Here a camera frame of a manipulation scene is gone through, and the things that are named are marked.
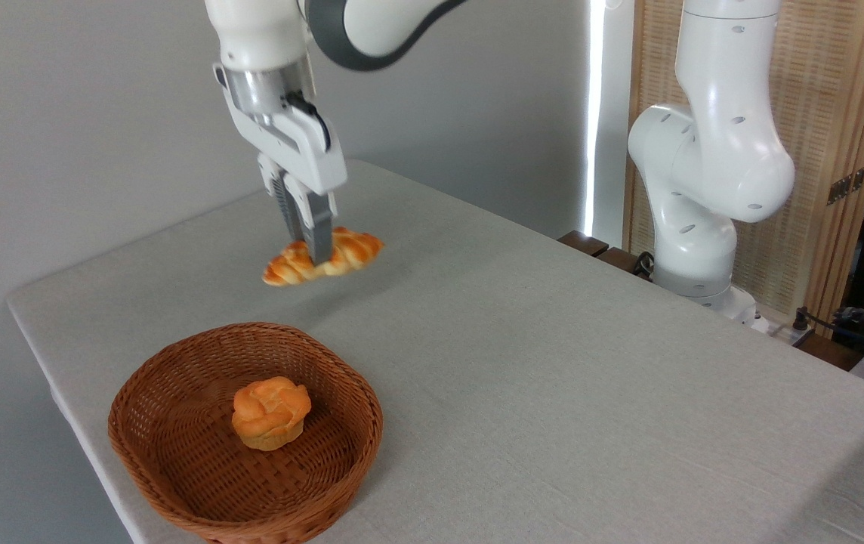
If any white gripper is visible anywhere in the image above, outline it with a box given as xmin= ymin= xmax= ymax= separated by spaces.
xmin=212 ymin=63 xmax=348 ymax=266

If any braided golden bread loaf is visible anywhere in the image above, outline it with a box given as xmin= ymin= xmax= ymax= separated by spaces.
xmin=261 ymin=226 xmax=386 ymax=288

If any round golden muffin bread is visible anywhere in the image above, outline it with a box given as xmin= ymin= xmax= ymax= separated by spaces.
xmin=232 ymin=376 xmax=313 ymax=453

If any brown wicker basket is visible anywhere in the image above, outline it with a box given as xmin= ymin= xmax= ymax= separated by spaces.
xmin=107 ymin=322 xmax=384 ymax=544

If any grey tablecloth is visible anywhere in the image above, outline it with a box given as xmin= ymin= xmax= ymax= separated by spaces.
xmin=6 ymin=159 xmax=864 ymax=544

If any black screen hinge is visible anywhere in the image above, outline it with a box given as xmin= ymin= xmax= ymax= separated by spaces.
xmin=826 ymin=159 xmax=864 ymax=206

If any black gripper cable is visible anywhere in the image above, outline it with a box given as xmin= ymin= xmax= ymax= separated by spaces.
xmin=284 ymin=90 xmax=332 ymax=153

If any dark wooden table frame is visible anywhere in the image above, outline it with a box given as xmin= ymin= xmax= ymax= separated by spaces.
xmin=557 ymin=230 xmax=864 ymax=372

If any black floor cable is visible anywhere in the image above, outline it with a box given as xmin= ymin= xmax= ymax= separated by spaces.
xmin=788 ymin=305 xmax=841 ymax=350

